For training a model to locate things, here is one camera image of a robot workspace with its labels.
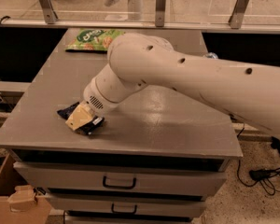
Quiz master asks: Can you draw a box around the drawer with black handle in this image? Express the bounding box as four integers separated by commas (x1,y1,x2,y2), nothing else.
13,161,226,197
46,194,205,218

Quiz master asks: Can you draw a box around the left metal bracket post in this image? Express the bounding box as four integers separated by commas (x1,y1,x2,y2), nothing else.
39,0,58,24

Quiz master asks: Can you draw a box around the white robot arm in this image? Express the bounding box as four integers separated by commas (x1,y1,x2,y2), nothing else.
66,33,280,140

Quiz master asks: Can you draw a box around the blue silver drink can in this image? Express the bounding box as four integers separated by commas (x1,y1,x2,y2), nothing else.
204,52,218,59

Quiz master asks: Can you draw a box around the dark blue rxbar wrapper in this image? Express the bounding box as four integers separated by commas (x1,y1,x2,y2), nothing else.
57,102,105,135

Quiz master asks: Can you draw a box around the green rice chip bag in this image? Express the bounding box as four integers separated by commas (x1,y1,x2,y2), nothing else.
66,29,124,52

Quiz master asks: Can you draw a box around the brown cardboard box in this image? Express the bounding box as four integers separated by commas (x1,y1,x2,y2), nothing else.
0,155,51,224

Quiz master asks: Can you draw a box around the grey drawer cabinet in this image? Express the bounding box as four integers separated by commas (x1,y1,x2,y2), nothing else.
0,30,242,224

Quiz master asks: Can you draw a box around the black power adapter with cable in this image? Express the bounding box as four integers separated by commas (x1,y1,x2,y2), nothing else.
236,161,280,196

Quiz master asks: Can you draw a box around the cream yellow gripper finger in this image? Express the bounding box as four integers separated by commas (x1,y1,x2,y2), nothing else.
65,103,94,131

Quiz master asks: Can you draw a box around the top drawer with black handle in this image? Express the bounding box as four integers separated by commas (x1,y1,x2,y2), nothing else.
13,161,226,197

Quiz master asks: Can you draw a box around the metal bracket post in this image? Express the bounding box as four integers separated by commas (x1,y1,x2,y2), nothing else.
39,0,58,24
155,0,166,27
228,0,250,29

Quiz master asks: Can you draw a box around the middle metal bracket post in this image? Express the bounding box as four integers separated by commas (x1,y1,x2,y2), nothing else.
155,0,166,27

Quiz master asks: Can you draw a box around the right metal bracket post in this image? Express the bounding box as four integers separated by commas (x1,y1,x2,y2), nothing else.
228,0,250,29

